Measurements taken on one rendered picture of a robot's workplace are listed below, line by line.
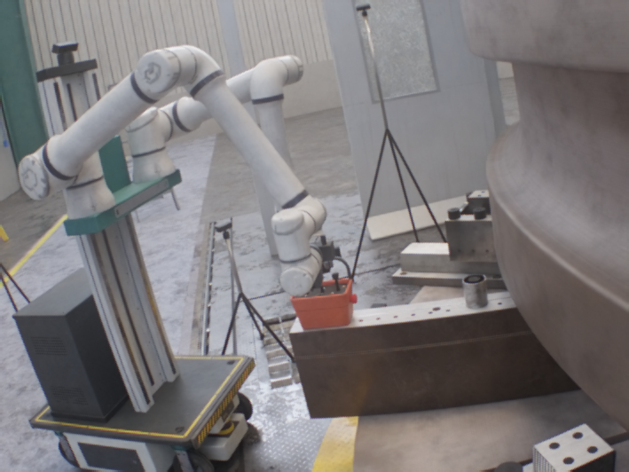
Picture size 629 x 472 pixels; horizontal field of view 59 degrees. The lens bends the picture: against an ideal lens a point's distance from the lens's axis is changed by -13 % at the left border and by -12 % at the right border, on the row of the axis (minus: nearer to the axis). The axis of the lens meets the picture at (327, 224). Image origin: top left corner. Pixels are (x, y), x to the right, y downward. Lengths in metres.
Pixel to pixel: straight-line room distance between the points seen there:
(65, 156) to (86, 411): 1.23
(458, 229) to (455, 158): 2.29
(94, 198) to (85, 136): 0.36
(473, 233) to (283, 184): 1.48
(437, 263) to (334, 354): 1.24
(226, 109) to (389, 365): 1.02
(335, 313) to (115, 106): 0.99
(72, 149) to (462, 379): 1.50
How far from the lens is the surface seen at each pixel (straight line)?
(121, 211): 2.30
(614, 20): 0.97
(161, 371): 2.89
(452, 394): 2.26
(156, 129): 2.58
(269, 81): 2.24
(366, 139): 5.10
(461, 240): 3.10
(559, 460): 1.20
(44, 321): 2.63
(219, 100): 1.80
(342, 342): 2.17
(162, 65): 1.67
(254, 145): 1.78
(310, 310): 2.14
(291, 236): 1.65
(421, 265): 3.34
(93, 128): 1.87
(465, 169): 5.38
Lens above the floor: 1.62
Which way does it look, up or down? 16 degrees down
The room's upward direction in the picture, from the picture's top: 11 degrees counter-clockwise
